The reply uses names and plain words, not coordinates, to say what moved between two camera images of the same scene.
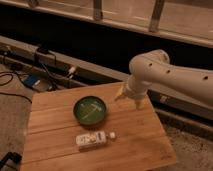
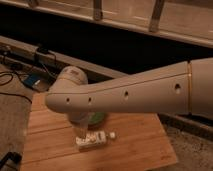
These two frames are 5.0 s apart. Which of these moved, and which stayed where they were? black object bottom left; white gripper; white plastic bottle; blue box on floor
Moved: white gripper
Stayed: blue box on floor; black object bottom left; white plastic bottle
